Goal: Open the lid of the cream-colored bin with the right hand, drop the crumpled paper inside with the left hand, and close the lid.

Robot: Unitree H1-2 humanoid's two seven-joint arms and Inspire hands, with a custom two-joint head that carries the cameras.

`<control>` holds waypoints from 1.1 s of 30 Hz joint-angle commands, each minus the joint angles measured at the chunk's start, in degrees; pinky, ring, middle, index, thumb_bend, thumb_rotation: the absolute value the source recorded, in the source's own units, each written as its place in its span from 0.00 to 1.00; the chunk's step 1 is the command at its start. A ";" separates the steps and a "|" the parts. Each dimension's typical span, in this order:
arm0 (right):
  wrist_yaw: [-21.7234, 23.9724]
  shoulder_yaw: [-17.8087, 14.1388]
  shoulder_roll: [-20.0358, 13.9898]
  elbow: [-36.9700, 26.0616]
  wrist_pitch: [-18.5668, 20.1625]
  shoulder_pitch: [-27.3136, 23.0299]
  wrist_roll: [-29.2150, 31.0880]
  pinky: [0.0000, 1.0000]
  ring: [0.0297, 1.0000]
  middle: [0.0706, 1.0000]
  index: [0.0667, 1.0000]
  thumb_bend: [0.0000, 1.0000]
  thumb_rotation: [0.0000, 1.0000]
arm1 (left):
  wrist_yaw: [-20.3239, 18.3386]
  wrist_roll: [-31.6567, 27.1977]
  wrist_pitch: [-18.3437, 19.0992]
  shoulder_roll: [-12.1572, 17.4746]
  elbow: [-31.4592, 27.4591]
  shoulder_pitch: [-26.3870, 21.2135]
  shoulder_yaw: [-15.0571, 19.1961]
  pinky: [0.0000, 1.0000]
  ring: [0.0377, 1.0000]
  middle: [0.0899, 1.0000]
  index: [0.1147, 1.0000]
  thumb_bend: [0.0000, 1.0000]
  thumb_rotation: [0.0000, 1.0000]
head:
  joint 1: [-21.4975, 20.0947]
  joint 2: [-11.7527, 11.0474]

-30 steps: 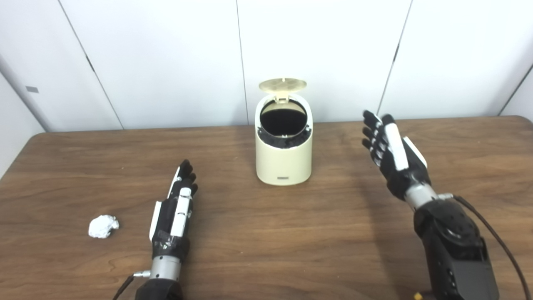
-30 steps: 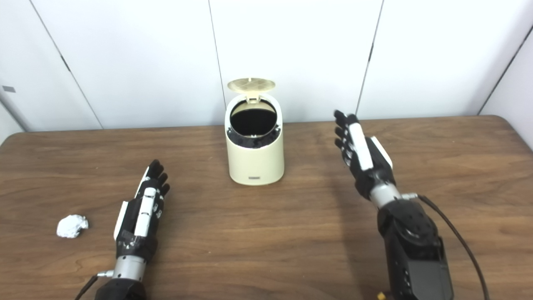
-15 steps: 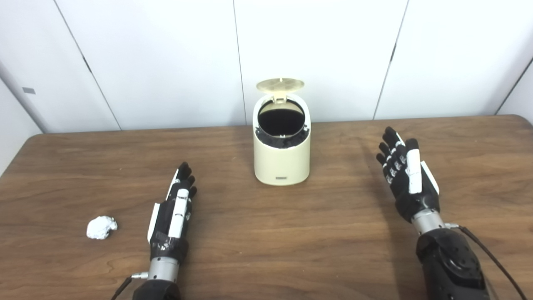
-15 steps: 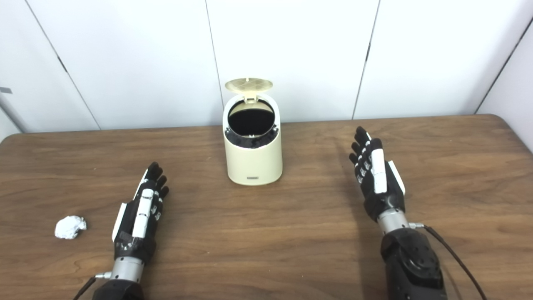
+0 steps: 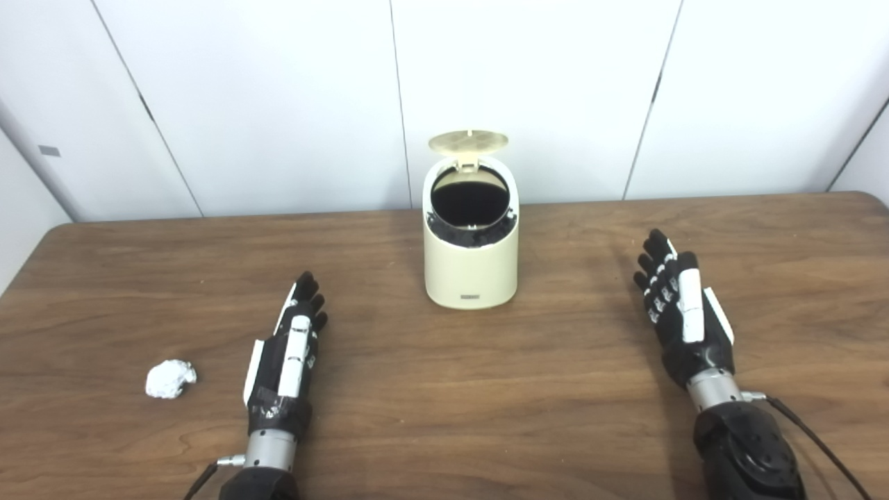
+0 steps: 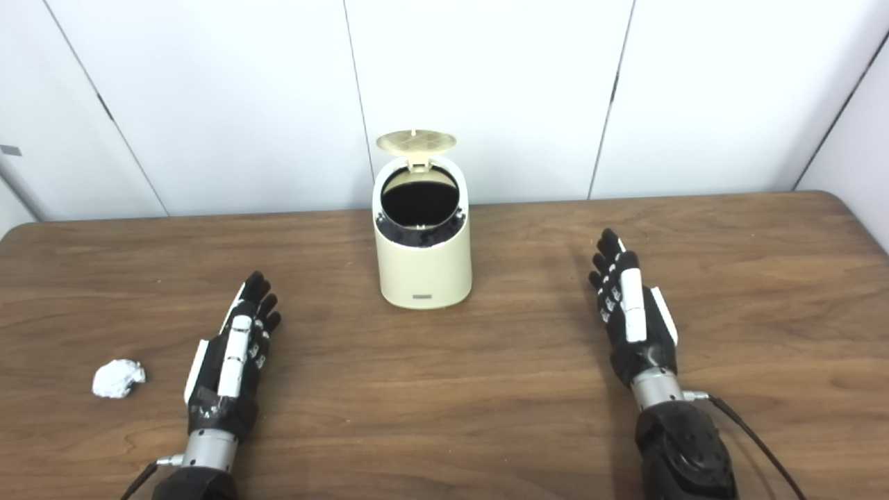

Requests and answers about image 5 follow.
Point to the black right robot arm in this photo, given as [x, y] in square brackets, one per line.
[746, 451]

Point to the cream round bin lid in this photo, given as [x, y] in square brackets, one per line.
[467, 141]

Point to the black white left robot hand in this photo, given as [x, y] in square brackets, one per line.
[285, 375]

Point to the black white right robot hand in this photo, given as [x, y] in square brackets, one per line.
[687, 326]

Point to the white paper ball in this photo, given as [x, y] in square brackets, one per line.
[170, 378]

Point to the cream-colored bin body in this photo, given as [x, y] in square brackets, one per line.
[472, 271]

